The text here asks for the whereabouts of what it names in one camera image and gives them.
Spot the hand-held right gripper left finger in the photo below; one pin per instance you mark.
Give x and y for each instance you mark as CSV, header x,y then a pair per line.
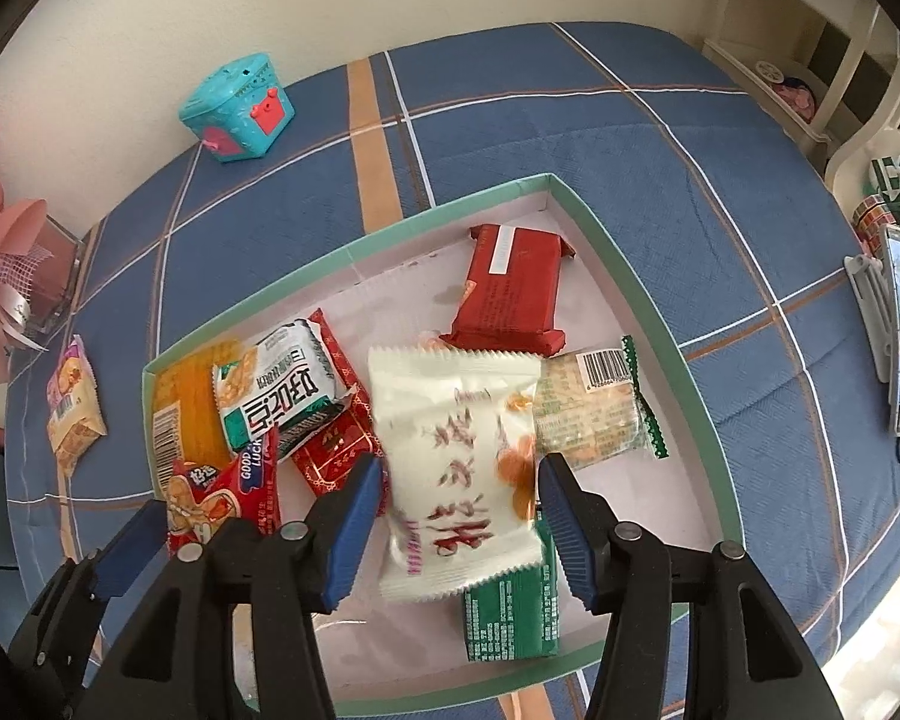
x,y
352,532

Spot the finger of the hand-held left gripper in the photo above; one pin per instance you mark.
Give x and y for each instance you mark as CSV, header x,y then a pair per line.
x,y
131,547

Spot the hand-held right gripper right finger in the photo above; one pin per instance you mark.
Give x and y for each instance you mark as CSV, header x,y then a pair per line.
x,y
566,532

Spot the red gold-patterned packet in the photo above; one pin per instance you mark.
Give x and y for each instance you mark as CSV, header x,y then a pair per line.
x,y
330,450

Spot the dark green packet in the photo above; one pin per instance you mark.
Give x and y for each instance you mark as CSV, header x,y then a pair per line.
x,y
510,615

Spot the red crinkled snack packet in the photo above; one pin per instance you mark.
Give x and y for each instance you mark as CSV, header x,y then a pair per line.
x,y
217,495

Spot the clear green-edged cracker packet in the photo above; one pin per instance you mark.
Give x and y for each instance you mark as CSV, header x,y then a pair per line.
x,y
585,412

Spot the white packet with orange print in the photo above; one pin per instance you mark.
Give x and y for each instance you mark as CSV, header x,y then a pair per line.
x,y
450,450

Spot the yellow cake packet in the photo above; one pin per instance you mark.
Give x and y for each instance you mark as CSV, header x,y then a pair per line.
x,y
187,405

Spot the white green cracker packet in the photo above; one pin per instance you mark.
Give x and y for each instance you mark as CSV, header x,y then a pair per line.
x,y
285,390

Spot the teal shallow cardboard box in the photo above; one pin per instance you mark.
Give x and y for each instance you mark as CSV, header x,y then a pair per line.
x,y
420,300

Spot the dark red brick packet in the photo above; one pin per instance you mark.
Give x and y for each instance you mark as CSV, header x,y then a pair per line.
x,y
510,292

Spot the purple cream bread packet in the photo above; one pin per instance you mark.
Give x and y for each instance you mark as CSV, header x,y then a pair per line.
x,y
75,405

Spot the clear acrylic box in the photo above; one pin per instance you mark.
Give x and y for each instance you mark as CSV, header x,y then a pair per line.
x,y
60,277

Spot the pink flower bouquet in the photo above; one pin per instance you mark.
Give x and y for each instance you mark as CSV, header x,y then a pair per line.
x,y
7,225

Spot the white phone stand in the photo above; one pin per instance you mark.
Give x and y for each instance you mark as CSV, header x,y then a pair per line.
x,y
866,300

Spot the teal toy chest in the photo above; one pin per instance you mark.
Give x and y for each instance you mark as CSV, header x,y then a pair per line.
x,y
232,109

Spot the patterned cloth bundle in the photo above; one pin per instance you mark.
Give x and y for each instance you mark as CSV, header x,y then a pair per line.
x,y
892,180

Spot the pink round item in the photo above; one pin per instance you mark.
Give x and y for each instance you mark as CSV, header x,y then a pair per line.
x,y
795,94

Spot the white chair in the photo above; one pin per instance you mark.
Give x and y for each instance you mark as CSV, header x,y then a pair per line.
x,y
870,135

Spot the white shelf unit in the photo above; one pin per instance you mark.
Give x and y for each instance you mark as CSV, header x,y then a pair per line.
x,y
735,15

